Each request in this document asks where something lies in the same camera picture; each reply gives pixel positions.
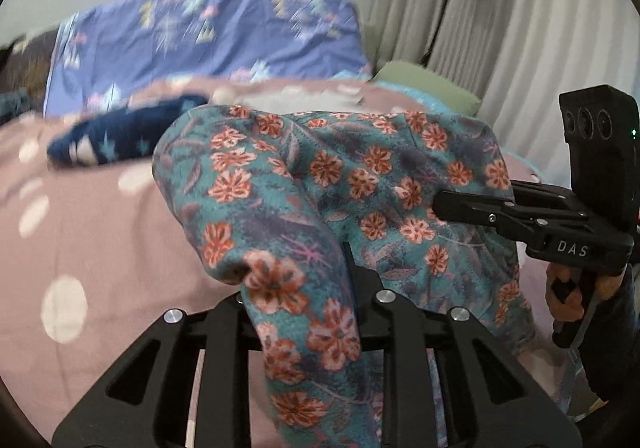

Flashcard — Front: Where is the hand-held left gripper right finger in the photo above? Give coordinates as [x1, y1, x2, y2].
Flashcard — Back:
[342, 241, 583, 448]

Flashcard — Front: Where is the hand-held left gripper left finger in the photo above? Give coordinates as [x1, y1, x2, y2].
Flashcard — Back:
[51, 293, 264, 448]

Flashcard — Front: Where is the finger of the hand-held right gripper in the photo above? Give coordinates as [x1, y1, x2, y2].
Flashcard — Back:
[507, 179, 577, 211]
[432, 189, 543, 235]

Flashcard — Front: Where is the teal floral garment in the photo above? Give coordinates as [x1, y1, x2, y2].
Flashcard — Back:
[152, 104, 536, 448]

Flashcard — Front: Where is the person's right hand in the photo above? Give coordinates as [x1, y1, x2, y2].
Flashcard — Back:
[544, 262, 626, 324]

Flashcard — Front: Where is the green cushion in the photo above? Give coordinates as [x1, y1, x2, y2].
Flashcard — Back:
[372, 59, 483, 116]

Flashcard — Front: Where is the white curtain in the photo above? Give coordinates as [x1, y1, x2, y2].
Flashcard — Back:
[367, 0, 640, 169]

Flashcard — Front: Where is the pink polka dot bedsheet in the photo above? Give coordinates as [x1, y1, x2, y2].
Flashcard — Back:
[0, 76, 591, 434]

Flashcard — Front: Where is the navy star fleece garment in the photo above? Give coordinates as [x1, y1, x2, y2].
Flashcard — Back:
[46, 93, 211, 169]

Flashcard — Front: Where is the purple tree print pillow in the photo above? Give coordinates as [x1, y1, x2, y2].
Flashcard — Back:
[44, 0, 373, 116]

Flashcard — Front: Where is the dark grey fleece blanket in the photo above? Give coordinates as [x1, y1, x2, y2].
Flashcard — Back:
[0, 91, 47, 126]

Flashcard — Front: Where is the dark gold print pillow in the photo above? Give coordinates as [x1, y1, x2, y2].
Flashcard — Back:
[0, 31, 61, 99]

